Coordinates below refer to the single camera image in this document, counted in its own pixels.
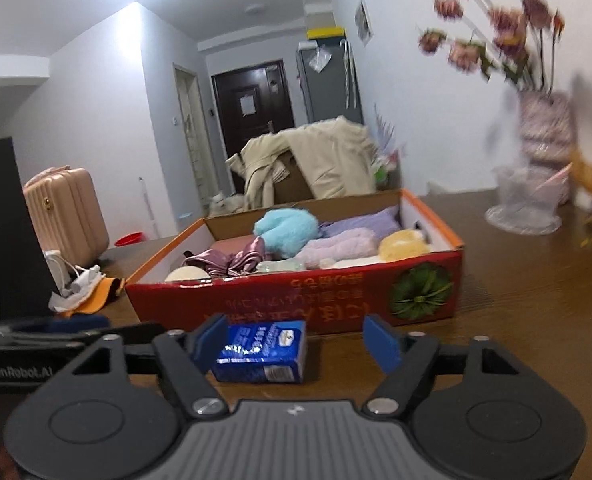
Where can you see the dark brown door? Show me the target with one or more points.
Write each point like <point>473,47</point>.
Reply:
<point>253,100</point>

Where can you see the red basin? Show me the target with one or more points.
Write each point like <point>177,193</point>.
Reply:
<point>129,239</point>

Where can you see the grey cabinet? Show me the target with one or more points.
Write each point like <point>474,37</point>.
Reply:
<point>328,90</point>

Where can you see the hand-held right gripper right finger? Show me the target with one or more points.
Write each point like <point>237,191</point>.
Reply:
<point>381,342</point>

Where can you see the purple satin bow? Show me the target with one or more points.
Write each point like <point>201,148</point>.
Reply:
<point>226,260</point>

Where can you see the black panel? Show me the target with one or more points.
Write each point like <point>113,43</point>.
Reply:
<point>6,230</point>

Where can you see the light blue plush toy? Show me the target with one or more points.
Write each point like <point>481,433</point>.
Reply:
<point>288,232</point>

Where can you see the cream round plush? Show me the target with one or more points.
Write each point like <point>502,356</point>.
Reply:
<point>188,275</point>

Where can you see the orange cloth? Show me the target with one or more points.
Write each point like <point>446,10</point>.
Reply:
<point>101,292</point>

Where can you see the yellow white fox plush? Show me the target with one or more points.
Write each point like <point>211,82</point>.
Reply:
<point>403,247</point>

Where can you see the blue tissue pack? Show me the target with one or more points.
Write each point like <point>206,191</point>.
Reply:
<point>261,352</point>

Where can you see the yellow box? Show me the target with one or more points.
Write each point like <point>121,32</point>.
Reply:
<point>326,33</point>

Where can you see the light purple fluffy towel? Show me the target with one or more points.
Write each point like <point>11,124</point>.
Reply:
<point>341,250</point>

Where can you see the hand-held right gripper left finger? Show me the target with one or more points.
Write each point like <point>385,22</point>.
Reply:
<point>216,340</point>

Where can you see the white paper notice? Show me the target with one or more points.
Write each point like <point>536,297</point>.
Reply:
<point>247,105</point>

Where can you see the pink folded cloth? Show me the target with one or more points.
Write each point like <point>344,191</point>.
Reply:
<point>228,245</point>

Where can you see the dried pink flower bouquet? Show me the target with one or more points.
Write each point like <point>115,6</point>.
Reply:
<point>506,25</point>

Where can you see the brown cardboard box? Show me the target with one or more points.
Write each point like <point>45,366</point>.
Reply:
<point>291,182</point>

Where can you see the pile of white items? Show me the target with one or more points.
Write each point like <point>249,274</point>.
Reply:
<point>226,204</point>

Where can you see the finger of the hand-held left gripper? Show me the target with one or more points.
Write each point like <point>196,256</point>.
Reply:
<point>71,325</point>

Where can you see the wall poster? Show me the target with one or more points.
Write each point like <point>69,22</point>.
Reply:
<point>363,20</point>

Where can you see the clear plastic bag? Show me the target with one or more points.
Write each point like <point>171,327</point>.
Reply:
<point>319,59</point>

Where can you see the white interior door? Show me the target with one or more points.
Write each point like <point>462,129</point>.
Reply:
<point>193,135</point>

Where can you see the pink suitcase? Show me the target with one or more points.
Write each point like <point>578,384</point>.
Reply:
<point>68,215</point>

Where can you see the clear glass vase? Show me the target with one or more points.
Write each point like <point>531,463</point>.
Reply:
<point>531,200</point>

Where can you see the beige coat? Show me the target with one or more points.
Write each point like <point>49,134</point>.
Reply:
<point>326,160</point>

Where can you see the red orange cardboard box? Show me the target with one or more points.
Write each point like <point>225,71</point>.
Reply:
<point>296,305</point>

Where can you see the purple feathery plant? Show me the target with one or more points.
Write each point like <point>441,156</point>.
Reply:
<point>387,132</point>

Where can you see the green white item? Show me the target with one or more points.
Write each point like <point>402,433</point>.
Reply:
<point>386,172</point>

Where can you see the pale green soft item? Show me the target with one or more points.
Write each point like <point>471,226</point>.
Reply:
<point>281,266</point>

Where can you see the pink ribbon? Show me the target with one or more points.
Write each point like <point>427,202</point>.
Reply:
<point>556,177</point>

